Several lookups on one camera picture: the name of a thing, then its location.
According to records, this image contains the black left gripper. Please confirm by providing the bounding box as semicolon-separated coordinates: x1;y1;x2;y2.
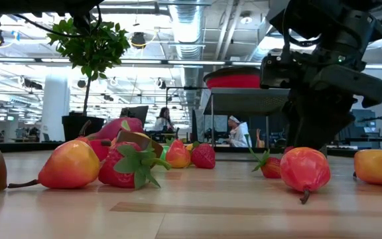
63;0;105;34

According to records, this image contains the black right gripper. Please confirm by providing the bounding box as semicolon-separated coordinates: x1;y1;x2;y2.
283;64;382;157

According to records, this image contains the orange yellow toy pear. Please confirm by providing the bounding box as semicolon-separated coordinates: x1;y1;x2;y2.
352;148;382;186

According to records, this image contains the red collapsible bowl grey rim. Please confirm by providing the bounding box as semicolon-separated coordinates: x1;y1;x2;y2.
202;66;262;90

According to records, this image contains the pink toy dragon fruit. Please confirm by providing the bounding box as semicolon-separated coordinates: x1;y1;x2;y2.
77;116;145;142

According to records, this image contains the red orange round toy fruit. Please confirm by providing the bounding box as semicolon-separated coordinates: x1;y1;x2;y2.
77;135;112;163

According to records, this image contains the green potted tree black pot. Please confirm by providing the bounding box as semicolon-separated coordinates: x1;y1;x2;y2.
46;13;131;143

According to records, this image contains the red orange toy pear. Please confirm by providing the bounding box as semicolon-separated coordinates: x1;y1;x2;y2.
279;147;332;205

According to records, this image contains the dark computer monitor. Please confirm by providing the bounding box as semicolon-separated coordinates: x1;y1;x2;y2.
353;109;377;129

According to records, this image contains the grey perforated metal shelf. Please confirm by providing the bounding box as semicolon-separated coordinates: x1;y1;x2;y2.
203;87;291;149

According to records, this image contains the white column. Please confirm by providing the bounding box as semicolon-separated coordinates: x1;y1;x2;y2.
40;68;71;143

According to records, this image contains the black computer monitor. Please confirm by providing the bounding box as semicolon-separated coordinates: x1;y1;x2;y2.
119;105;150;127

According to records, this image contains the orange red toy peach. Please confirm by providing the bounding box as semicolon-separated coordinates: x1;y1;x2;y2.
164;137;192;169

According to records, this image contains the yellow red toy pear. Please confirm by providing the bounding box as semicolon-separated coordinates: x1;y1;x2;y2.
7;139;101;190

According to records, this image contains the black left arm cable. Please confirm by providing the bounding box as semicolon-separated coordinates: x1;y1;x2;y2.
11;5;101;38

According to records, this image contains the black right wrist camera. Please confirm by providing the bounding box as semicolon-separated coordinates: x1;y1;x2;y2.
259;54;312;90

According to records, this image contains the silver ventilation duct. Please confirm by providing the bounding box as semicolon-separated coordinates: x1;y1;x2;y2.
167;3;208;110

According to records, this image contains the black aluminium table frame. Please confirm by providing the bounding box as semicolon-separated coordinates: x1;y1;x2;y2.
0;141;382;159

